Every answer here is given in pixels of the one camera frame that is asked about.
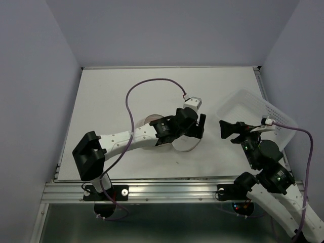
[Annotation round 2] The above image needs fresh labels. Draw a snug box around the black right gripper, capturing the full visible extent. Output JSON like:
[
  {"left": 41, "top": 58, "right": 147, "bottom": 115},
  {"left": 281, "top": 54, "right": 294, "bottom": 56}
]
[{"left": 218, "top": 118, "right": 263, "bottom": 168}]

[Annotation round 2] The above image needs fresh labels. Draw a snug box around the white mesh laundry bag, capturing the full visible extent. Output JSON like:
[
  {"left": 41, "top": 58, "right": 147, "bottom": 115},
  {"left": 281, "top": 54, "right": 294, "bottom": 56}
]
[{"left": 135, "top": 114, "right": 201, "bottom": 152}]

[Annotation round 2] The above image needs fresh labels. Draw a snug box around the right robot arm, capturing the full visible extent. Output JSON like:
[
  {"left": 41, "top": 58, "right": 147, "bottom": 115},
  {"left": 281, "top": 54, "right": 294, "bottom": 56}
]
[{"left": 215, "top": 117, "right": 323, "bottom": 242}]

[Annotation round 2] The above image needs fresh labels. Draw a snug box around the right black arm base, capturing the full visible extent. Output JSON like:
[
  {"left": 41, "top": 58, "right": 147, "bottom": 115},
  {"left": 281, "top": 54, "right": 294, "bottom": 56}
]
[{"left": 214, "top": 184, "right": 255, "bottom": 218}]

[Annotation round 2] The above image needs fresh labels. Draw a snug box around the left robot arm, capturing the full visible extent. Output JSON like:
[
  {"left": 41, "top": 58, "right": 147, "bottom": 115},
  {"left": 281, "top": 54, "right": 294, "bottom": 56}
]
[{"left": 72, "top": 107, "right": 206, "bottom": 199}]

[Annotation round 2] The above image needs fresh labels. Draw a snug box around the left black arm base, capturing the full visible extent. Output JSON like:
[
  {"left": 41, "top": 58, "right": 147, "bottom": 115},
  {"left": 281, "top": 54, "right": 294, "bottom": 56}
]
[{"left": 81, "top": 183, "right": 129, "bottom": 221}]

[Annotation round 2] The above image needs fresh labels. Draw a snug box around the white perforated plastic basket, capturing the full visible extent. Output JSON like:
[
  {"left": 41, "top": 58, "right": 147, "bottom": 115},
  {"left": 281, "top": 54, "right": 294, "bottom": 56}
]
[{"left": 216, "top": 88, "right": 299, "bottom": 149}]

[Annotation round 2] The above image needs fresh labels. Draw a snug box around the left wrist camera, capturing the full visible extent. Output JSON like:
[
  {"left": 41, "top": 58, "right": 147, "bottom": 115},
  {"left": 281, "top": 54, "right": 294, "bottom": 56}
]
[{"left": 183, "top": 95, "right": 202, "bottom": 112}]

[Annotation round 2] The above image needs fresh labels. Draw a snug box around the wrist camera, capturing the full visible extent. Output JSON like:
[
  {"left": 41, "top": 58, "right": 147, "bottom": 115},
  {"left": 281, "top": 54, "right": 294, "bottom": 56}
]
[
  {"left": 183, "top": 95, "right": 202, "bottom": 112},
  {"left": 251, "top": 116, "right": 275, "bottom": 133}
]

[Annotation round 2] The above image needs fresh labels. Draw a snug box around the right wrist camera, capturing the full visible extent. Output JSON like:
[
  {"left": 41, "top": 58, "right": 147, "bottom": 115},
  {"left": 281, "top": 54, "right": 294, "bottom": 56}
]
[{"left": 251, "top": 116, "right": 275, "bottom": 133}]

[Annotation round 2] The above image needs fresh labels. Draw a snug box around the aluminium mounting rail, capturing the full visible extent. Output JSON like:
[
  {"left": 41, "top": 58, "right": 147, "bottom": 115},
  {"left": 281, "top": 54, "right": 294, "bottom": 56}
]
[{"left": 41, "top": 177, "right": 234, "bottom": 204}]

